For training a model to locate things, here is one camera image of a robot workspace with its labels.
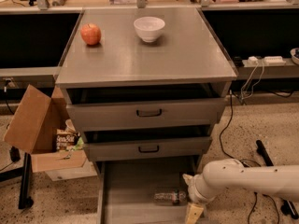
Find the brown cardboard box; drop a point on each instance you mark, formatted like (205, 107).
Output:
(34, 127)

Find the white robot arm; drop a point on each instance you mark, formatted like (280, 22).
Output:
(231, 173)

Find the grey top drawer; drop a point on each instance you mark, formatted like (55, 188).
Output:
(139, 115)

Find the sea salt snack bag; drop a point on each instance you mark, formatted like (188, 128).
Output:
(65, 140)

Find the black stand leg left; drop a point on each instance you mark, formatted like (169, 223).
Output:
(25, 200)

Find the white ceramic bowl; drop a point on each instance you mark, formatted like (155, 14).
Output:
(149, 29)

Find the clear plastic water bottle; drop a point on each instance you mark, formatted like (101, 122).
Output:
(173, 197)

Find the black stand leg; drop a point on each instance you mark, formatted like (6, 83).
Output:
(280, 181)
(25, 200)

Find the grey middle drawer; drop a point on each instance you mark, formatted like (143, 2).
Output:
(146, 149)

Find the grey open bottom drawer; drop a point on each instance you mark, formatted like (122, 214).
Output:
(128, 189)

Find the white power strip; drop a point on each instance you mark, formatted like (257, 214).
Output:
(267, 61)

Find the grey metal drawer cabinet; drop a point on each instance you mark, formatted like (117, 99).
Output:
(185, 62)

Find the red apple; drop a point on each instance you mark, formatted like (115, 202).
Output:
(90, 33)

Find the black stand leg right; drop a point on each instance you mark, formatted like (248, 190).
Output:
(280, 181)

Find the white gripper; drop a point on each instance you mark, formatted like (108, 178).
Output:
(194, 190)

